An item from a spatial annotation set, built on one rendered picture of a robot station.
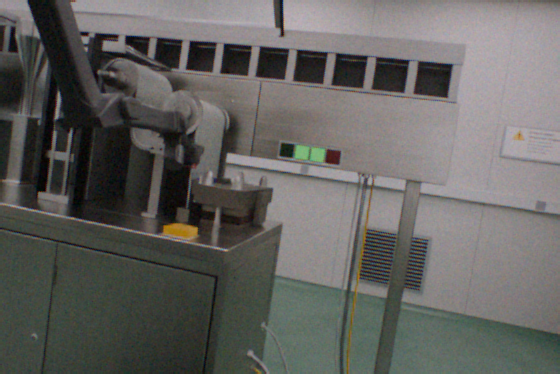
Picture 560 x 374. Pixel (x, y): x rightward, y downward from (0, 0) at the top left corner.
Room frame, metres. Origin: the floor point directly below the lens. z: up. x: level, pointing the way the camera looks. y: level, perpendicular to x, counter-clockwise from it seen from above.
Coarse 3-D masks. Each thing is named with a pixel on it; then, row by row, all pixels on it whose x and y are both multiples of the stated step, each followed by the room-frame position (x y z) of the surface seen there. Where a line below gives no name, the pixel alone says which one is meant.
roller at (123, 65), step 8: (112, 64) 1.49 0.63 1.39; (120, 64) 1.48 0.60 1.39; (128, 64) 1.48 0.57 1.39; (128, 72) 1.48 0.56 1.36; (136, 72) 1.47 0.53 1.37; (128, 80) 1.47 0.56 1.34; (136, 80) 1.47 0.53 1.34; (112, 88) 1.49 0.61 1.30; (128, 88) 1.47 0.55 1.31; (136, 88) 1.47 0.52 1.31; (128, 96) 1.47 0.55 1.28
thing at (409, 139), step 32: (224, 96) 1.74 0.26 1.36; (256, 96) 1.71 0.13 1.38; (288, 96) 1.68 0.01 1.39; (320, 96) 1.65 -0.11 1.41; (352, 96) 1.62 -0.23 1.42; (384, 96) 1.60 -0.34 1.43; (256, 128) 1.70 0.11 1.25; (288, 128) 1.67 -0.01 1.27; (320, 128) 1.65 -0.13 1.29; (352, 128) 1.62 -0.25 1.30; (384, 128) 1.59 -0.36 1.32; (416, 128) 1.57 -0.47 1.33; (448, 128) 1.54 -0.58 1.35; (288, 160) 1.67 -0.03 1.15; (352, 160) 1.62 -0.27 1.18; (384, 160) 1.59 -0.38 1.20; (416, 160) 1.56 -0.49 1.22; (448, 160) 1.54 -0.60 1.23
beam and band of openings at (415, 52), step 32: (96, 32) 1.88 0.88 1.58; (128, 32) 1.85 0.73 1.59; (160, 32) 1.81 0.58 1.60; (192, 32) 1.78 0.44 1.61; (224, 32) 1.75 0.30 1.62; (256, 32) 1.72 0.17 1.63; (288, 32) 1.69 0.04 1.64; (320, 32) 1.66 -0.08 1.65; (192, 64) 1.84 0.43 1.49; (224, 64) 1.79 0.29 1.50; (256, 64) 1.72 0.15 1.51; (288, 64) 1.69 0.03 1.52; (320, 64) 1.73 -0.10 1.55; (352, 64) 1.70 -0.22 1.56; (384, 64) 1.68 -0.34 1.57; (416, 64) 1.58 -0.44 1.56; (448, 64) 1.56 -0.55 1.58; (416, 96) 1.58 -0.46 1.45; (448, 96) 1.56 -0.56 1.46
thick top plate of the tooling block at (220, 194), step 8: (200, 184) 1.36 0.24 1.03; (216, 184) 1.43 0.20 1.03; (224, 184) 1.48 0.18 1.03; (248, 184) 1.68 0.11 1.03; (200, 192) 1.35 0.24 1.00; (208, 192) 1.35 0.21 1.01; (216, 192) 1.34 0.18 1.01; (224, 192) 1.34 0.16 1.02; (232, 192) 1.33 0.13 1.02; (240, 192) 1.33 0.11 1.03; (248, 192) 1.38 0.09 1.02; (256, 192) 1.48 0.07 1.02; (272, 192) 1.71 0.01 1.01; (200, 200) 1.35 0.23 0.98; (208, 200) 1.35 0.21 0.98; (216, 200) 1.34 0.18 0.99; (224, 200) 1.34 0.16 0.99; (232, 200) 1.33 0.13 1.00; (240, 200) 1.32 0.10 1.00; (248, 200) 1.39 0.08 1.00; (232, 208) 1.33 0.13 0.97; (240, 208) 1.33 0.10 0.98
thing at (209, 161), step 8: (200, 136) 1.44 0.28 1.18; (208, 136) 1.50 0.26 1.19; (216, 136) 1.58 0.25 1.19; (200, 144) 1.45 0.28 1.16; (208, 144) 1.51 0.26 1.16; (216, 144) 1.59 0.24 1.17; (208, 152) 1.52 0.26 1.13; (216, 152) 1.60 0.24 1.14; (200, 160) 1.46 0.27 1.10; (208, 160) 1.53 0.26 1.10; (216, 160) 1.61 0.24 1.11; (192, 168) 1.41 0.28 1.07; (200, 168) 1.47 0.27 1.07; (208, 168) 1.54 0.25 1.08; (216, 168) 1.62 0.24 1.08; (192, 176) 1.42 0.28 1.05; (216, 176) 1.63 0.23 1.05
